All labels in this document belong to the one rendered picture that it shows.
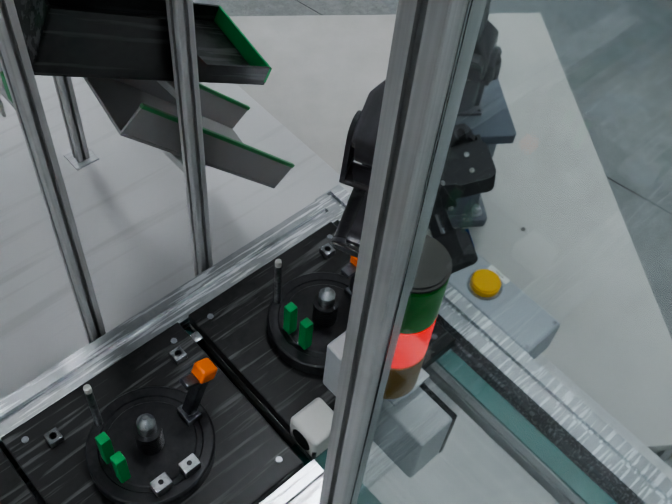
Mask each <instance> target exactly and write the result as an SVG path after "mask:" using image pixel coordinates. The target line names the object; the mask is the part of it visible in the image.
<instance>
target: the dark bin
mask: <svg viewBox="0 0 672 504"><path fill-rule="evenodd" d="M14 4H15V8H16V11H17V15H18V18H19V22H20V25H21V29H22V33H23V36H24V40H25V43H26V47H27V51H28V54H29V58H30V61H31V65H32V69H33V72H34V75H42V76H65V77H89V78H112V79H135V80H159V81H174V76H173V67H172V58H171V48H170V39H169V29H168V20H167V11H166V1H165V0H14ZM193 9H194V23H195V36H196V49H197V62H198V76H199V82H205V83H228V84H252V85H264V84H265V83H266V81H267V79H268V76H269V74H270V72H271V70H272V68H271V67H270V66H269V64H268V63H267V62H266V61H265V59H264V58H263V57H262V56H261V55H260V53H259V52H258V51H257V50H256V49H255V47H254V46H253V45H252V44H251V42H250V41H249V40H248V39H247V38H246V36H245V35H244V34H243V33H242V32H241V30H240V29H239V28H238V27H237V25H236V24H235V23H234V22H233V21H232V19H231V18H230V17H229V16H228V15H227V13H226V12H225V11H224V10H223V8H222V7H221V6H220V5H211V4H203V3H194V2H193Z"/></svg>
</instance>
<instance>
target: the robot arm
mask: <svg viewBox="0 0 672 504"><path fill-rule="evenodd" d="M385 82H386V79H385V80H384V81H383V82H382V83H380V84H379V85H378V86H376V87H375V88H374V89H373V90H371V91H370V93H369V94H368V97H367V99H366V102H365V104H364V107H363V109H362V111H361V110H358V111H357V112H356V114H355V115H354V117H353V119H352V122H351V124H350V127H349V130H348V134H347V139H346V145H345V150H344V156H343V162H342V168H341V173H340V179H339V182H340V183H342V184H345V185H348V186H351V187H354V188H353V190H352V192H351V195H350V197H349V200H348V202H347V205H346V207H345V210H344V212H343V215H342V217H341V220H340V222H339V225H338V227H337V230H336V232H335V234H334V237H333V239H332V242H331V244H332V245H333V246H334V247H335V248H337V249H339V250H341V251H343V252H344V253H347V254H349V255H351V256H354V257H356V258H358V254H359V247H360V241H361V234H362V228H363V222H364V215H365V209H366V203H367V196H368V190H369V184H370V177H371V171H372V164H373V158H374V152H375V145H376V139H377V133H378V126H379V120H380V114H381V107H382V101H383V94H384V88H385ZM354 160H355V161H357V162H360V163H362V165H361V164H358V163H355V162H353V161H354Z"/></svg>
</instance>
